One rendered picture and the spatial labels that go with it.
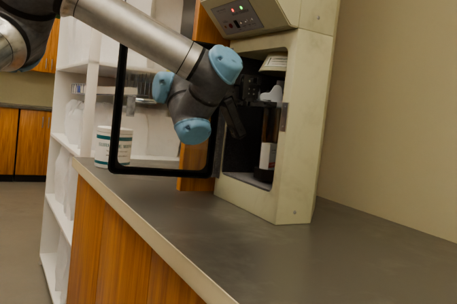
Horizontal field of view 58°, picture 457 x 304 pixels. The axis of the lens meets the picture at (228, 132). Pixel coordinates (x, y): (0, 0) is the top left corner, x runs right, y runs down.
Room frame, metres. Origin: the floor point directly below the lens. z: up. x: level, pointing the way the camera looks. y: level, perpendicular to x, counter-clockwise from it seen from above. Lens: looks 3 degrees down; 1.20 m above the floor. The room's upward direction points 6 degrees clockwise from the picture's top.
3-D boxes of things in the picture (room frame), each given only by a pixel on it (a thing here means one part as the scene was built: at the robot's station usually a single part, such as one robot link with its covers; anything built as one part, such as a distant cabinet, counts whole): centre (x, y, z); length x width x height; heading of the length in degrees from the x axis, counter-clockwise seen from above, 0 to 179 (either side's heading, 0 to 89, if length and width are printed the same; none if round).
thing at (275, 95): (1.08, -0.12, 1.25); 0.09 x 0.03 x 0.06; 96
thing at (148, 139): (1.19, 0.18, 1.19); 0.30 x 0.01 x 0.40; 110
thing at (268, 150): (1.14, -0.13, 1.14); 0.11 x 0.11 x 0.21
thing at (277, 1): (1.09, -0.01, 1.46); 0.32 x 0.11 x 0.10; 30
